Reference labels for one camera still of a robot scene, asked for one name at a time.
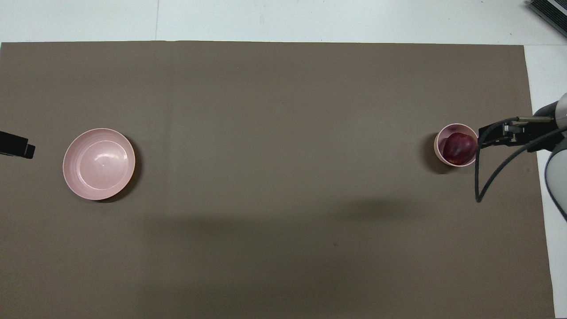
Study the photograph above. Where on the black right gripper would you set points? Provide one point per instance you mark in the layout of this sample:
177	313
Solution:
533	133

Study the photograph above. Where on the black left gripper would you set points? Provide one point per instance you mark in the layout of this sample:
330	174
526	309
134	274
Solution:
11	144

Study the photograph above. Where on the dark red apple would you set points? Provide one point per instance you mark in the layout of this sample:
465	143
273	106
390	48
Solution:
460	148

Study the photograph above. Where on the pink bowl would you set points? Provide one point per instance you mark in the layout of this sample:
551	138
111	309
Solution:
439	141

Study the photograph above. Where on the pink plate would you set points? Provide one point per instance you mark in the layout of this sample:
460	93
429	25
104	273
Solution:
99	164

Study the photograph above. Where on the grey ribbed device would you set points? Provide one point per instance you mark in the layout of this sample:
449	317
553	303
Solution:
549	11

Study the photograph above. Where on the brown table mat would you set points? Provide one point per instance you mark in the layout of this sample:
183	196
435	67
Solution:
274	155

